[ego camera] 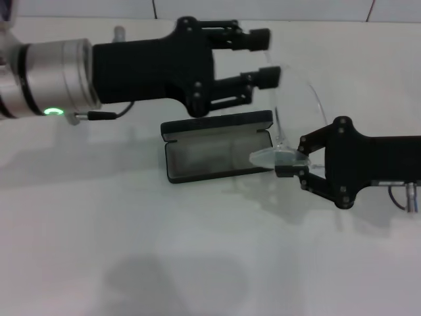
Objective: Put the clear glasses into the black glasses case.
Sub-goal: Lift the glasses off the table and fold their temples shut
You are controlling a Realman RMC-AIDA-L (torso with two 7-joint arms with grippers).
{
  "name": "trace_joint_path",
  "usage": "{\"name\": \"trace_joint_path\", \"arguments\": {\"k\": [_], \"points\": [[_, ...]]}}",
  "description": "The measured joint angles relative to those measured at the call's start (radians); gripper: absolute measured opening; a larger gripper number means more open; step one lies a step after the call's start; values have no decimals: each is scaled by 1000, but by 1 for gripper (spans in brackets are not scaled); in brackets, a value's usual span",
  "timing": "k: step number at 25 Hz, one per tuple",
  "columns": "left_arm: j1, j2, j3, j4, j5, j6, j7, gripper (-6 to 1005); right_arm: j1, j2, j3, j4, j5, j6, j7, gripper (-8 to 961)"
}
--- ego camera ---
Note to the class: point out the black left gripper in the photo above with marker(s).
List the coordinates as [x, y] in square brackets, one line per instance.
[148, 72]

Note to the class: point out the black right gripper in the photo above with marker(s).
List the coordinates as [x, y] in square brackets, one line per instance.
[371, 164]

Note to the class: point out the clear white glasses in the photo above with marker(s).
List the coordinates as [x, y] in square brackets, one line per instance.
[266, 158]

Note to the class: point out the black glasses case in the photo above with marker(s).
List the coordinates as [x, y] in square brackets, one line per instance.
[210, 164]

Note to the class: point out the silver left gripper connector stub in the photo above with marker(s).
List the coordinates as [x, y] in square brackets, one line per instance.
[119, 34]

